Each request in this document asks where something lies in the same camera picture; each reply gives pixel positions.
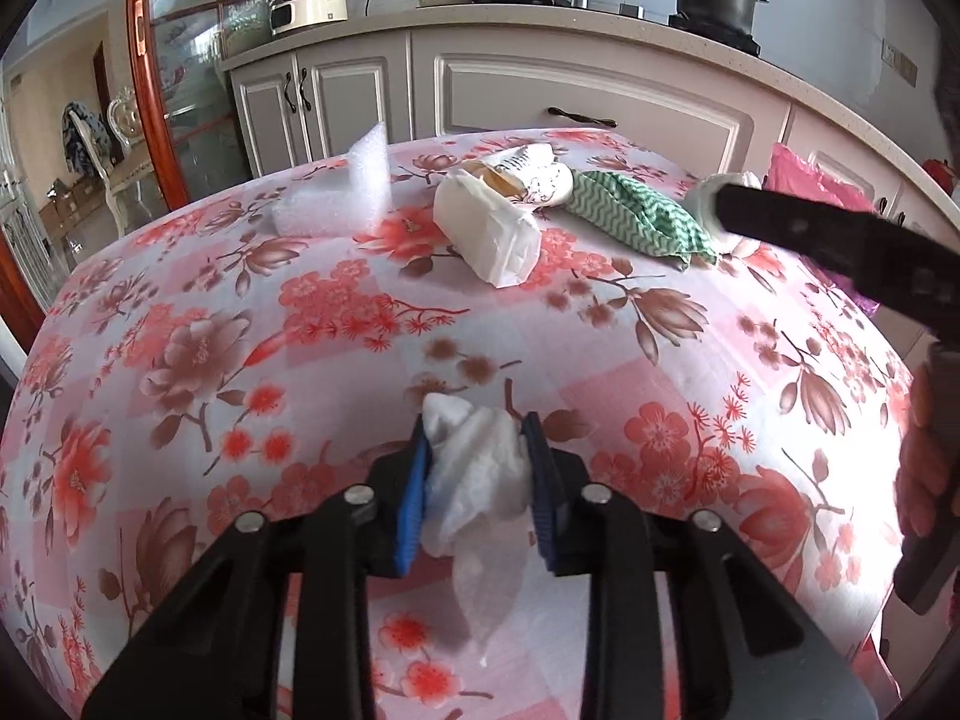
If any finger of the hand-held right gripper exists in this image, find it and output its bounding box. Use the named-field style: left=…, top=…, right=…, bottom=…
left=712, top=184, right=960, bottom=331

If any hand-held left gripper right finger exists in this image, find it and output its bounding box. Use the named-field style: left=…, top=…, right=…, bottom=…
left=521, top=412, right=878, bottom=720

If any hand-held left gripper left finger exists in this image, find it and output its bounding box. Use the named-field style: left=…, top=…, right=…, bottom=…
left=79, top=416, right=436, bottom=720

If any pink-lined trash bin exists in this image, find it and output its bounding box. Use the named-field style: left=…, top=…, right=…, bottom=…
left=763, top=142, right=886, bottom=316

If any white tissue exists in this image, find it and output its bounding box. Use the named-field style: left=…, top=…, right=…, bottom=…
left=420, top=392, right=532, bottom=665

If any green wavy striped cloth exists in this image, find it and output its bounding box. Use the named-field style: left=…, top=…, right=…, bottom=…
left=562, top=171, right=721, bottom=271

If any white paper bundle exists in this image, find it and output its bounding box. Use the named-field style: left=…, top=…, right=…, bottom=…
left=435, top=167, right=542, bottom=288

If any patterned paper wrapper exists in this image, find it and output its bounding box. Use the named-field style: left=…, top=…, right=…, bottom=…
left=461, top=144, right=575, bottom=207

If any white foam sheet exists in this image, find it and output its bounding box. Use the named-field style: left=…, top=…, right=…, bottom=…
left=271, top=124, right=391, bottom=237

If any person's right hand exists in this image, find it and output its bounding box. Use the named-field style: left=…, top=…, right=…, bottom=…
left=894, top=369, right=960, bottom=545

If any red teapot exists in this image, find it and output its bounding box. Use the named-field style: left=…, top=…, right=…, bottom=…
left=921, top=159, right=960, bottom=200

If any pink floral tablecloth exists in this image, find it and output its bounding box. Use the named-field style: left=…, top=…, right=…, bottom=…
left=0, top=127, right=923, bottom=720

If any white cabinet drawer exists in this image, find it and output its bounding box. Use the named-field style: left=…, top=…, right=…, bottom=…
left=431, top=52, right=755, bottom=166

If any black gas stove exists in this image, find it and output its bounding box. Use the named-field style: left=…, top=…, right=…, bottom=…
left=418, top=0, right=762, bottom=55

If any white kitchen base cabinet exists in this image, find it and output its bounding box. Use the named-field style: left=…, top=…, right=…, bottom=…
left=221, top=4, right=960, bottom=256

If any brown cardboard box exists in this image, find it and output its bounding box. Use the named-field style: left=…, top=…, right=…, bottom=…
left=41, top=180, right=91, bottom=222

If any white ornate dining chair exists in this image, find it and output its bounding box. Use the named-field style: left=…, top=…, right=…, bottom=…
left=94, top=86, right=162, bottom=222

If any red framed glass sliding door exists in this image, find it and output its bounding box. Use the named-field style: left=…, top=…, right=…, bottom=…
left=124, top=0, right=301, bottom=211

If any dark patterned cloth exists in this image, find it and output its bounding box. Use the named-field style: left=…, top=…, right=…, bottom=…
left=61, top=101, right=113, bottom=173

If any white rice cooker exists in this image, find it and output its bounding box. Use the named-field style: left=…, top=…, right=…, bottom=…
left=268, top=0, right=350, bottom=37

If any white wall socket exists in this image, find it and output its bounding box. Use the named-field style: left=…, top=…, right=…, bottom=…
left=881, top=41, right=920, bottom=87

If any red wooden door frame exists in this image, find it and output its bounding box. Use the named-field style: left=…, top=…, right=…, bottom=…
left=0, top=229, right=47, bottom=350

